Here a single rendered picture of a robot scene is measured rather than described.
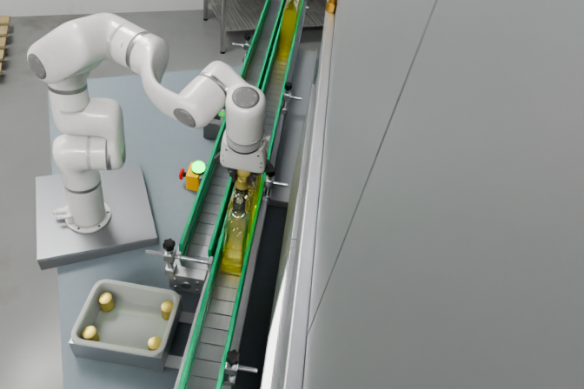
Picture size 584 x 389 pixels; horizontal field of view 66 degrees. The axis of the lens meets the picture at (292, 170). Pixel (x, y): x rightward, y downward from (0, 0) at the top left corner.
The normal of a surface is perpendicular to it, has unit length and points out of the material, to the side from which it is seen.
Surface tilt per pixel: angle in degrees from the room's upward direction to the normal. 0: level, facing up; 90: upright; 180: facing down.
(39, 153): 0
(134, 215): 3
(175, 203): 0
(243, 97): 15
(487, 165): 90
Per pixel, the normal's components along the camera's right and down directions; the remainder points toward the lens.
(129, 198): 0.20, -0.70
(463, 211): -0.98, -0.18
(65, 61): -0.34, 0.65
